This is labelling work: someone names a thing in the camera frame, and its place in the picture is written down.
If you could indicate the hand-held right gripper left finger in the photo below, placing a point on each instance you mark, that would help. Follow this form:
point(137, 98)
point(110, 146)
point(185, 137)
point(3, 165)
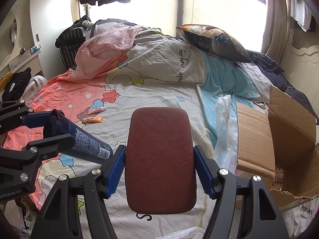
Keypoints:
point(116, 171)

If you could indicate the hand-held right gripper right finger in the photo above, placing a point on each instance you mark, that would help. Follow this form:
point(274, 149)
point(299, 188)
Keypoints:
point(205, 171)

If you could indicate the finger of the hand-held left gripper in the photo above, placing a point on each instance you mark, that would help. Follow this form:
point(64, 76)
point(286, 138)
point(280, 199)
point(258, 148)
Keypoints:
point(49, 144)
point(37, 118)

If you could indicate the dark blue bottle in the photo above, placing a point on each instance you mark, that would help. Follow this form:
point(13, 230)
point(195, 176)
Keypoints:
point(84, 139)

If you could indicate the brown quilted case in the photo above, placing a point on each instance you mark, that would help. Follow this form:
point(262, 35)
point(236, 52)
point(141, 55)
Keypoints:
point(159, 159)

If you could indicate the brown cardboard box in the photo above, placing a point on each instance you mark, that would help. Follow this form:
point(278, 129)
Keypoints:
point(291, 129)

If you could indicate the crumpled clear plastic bag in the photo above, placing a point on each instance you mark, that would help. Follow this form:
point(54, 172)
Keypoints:
point(35, 87)

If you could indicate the black cloth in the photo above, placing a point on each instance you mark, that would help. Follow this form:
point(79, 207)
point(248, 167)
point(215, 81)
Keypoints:
point(17, 84)

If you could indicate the orange tube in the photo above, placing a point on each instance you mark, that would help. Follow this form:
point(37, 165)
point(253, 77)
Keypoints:
point(93, 120)

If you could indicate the pink tube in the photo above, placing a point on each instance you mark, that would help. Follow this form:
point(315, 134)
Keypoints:
point(96, 110)

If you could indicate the cream bedside cabinet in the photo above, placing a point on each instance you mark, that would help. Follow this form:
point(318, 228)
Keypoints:
point(22, 59)

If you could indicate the black striped suitcase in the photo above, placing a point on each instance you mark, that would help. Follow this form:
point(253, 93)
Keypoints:
point(71, 44)

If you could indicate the star printed bed sheet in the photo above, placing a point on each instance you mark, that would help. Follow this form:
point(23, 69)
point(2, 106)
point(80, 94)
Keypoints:
point(159, 97)

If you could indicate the white plush toy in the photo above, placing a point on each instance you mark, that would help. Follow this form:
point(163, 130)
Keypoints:
point(87, 23)

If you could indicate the white plastic bag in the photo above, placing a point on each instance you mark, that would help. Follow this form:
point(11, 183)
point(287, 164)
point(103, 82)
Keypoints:
point(307, 210)

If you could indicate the crumpled printed quilt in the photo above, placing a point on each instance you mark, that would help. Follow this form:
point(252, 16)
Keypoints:
point(149, 59)

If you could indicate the dark blue blanket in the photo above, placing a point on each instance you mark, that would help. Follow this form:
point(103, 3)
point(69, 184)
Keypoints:
point(269, 67)

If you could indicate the dark printed pillow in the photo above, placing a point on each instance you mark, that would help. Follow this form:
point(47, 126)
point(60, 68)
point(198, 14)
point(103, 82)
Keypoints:
point(211, 42)

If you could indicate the cream carved headboard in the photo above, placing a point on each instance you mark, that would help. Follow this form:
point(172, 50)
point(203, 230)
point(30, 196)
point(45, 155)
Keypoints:
point(304, 62)

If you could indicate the beige curtain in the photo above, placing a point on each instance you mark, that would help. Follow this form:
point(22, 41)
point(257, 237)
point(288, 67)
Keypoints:
point(276, 12)

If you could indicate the white hanging clothes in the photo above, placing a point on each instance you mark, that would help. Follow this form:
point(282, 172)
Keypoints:
point(301, 12)

